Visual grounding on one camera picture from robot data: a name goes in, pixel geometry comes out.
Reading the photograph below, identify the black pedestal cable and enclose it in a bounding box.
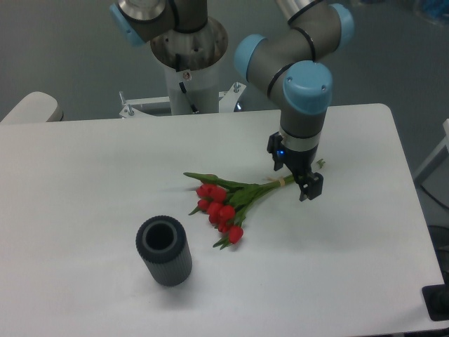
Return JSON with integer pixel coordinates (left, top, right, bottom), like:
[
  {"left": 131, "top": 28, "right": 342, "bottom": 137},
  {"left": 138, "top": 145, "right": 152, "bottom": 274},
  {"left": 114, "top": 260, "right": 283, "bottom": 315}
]
[{"left": 175, "top": 52, "right": 199, "bottom": 114}]

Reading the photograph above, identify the dark grey ribbed vase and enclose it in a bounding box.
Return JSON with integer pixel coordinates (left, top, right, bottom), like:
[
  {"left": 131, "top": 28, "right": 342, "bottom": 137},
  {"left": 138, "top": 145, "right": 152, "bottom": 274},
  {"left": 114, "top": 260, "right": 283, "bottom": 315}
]
[{"left": 135, "top": 216, "right": 192, "bottom": 286}]

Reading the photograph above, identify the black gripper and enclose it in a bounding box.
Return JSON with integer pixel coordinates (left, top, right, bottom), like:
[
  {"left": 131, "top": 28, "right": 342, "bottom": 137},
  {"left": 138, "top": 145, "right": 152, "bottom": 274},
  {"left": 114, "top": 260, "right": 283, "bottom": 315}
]
[{"left": 267, "top": 132, "right": 323, "bottom": 201}]

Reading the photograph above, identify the white pedestal base bracket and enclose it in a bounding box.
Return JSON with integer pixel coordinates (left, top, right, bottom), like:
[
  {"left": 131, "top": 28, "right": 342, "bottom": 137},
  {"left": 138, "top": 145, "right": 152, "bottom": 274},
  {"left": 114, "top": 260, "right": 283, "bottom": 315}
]
[{"left": 119, "top": 81, "right": 246, "bottom": 119}]

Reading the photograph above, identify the white furniture frame right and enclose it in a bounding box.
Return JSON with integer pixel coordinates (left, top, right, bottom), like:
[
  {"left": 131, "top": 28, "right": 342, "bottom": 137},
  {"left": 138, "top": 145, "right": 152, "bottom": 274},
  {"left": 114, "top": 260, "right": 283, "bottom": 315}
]
[{"left": 413, "top": 119, "right": 448, "bottom": 187}]

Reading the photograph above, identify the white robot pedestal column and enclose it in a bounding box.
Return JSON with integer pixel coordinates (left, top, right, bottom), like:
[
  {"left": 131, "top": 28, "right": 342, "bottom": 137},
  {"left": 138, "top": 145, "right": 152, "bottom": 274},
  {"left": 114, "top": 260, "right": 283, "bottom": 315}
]
[{"left": 150, "top": 17, "right": 228, "bottom": 114}]

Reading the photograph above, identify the red tulip bouquet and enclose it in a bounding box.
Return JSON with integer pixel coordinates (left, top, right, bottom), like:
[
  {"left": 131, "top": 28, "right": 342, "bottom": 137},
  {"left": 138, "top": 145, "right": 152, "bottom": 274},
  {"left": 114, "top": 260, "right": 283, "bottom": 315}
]
[{"left": 184, "top": 172, "right": 295, "bottom": 249}]

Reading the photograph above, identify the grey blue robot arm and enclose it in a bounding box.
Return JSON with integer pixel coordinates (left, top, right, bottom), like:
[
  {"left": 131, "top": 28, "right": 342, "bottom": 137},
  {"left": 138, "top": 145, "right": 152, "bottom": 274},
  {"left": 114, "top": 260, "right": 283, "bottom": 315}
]
[{"left": 109, "top": 1, "right": 354, "bottom": 200}]

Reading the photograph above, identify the white chair armrest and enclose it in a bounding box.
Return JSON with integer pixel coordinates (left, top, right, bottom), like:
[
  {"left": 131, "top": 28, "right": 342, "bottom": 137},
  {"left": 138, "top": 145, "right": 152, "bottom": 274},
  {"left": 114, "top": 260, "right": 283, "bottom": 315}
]
[{"left": 1, "top": 91, "right": 64, "bottom": 125}]

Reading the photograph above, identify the black box at table edge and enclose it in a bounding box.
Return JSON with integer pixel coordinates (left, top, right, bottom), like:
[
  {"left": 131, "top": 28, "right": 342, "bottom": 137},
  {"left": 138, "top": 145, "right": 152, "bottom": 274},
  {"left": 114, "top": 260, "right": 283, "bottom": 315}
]
[{"left": 422, "top": 284, "right": 448, "bottom": 322}]

